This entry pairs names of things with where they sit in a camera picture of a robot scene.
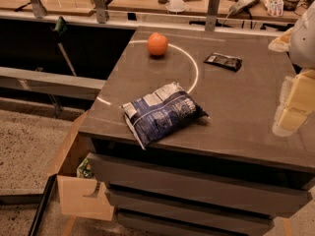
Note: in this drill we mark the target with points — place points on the orange fruit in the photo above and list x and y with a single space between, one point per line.
157 44

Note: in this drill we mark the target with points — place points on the grey handheld device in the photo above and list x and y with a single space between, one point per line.
238 6

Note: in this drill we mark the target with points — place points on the grey drawer cabinet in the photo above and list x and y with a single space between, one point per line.
223 175

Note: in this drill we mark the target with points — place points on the black rxbar chocolate wrapper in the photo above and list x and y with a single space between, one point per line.
224 61

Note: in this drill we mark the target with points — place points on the metal bracket left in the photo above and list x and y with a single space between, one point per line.
38 9

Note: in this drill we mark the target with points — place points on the metal bracket right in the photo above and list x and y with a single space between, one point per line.
212 14

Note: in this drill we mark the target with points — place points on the blue chip bag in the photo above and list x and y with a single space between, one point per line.
158 114

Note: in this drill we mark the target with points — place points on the black mesh cup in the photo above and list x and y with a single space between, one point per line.
290 5

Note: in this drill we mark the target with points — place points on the metal bracket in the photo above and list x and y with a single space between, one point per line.
100 10
212 14
38 9

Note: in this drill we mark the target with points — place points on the green snack bag in box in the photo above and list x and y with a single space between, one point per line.
84 170

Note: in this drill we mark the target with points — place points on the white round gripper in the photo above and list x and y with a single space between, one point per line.
304 42

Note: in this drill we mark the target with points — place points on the cardboard box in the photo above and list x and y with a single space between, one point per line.
82 197

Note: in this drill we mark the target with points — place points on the metal bracket middle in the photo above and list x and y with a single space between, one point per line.
100 10

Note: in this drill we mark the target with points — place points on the white bowl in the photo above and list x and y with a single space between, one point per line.
175 6

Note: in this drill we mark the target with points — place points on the colourful snack packet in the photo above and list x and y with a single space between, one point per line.
274 8

